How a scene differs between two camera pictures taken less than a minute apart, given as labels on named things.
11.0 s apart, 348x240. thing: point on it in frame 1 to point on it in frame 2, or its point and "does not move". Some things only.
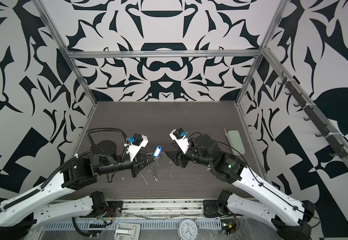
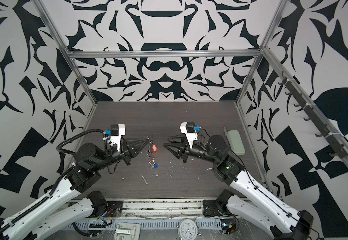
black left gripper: x=137 y=162 to x=130 y=150
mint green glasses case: x=236 y=142 does not move
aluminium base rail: x=171 y=207 does not move
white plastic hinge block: x=127 y=231 does not move
